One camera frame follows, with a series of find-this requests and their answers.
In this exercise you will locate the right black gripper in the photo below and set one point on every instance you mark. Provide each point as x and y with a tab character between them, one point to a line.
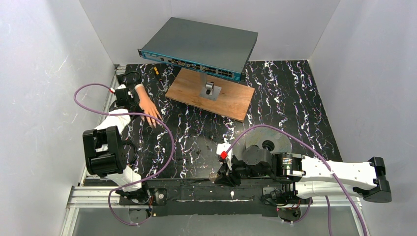
232	172

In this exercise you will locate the metal stand bracket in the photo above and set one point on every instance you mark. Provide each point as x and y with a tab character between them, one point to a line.
209	90

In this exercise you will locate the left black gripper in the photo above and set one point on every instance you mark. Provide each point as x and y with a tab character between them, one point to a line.
131	103

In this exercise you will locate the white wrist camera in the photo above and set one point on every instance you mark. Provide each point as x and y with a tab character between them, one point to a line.
121	88
225	154

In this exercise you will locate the grey ribbed round disc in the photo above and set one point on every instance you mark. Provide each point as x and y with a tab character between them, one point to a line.
269	139

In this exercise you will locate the yellow black screwdriver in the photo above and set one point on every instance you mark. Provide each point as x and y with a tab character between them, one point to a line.
159	77

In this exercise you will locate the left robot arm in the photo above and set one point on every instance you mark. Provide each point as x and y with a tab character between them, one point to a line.
104	151

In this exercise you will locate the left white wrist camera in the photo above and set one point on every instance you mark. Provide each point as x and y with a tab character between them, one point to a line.
121	88

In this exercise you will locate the mannequin hand with nails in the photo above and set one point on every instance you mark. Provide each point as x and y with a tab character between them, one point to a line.
145	103

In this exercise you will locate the grey teal network switch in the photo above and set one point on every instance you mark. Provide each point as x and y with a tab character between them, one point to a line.
216	50

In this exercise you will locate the black front mounting rail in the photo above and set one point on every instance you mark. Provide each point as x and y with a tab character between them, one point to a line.
200	196

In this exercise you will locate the wooden base board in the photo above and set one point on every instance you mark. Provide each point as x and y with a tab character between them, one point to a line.
233	101

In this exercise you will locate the nail polish bottle white cap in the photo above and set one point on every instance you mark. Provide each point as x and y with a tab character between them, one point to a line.
213	177

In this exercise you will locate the aluminium frame profile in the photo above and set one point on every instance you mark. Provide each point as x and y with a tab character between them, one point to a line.
89	194

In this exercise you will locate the black plug with cable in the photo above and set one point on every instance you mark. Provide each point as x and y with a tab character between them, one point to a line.
130	79

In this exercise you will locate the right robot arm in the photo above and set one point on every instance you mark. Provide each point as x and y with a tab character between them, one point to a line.
304	177

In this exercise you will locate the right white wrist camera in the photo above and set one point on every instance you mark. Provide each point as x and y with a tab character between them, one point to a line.
225	154

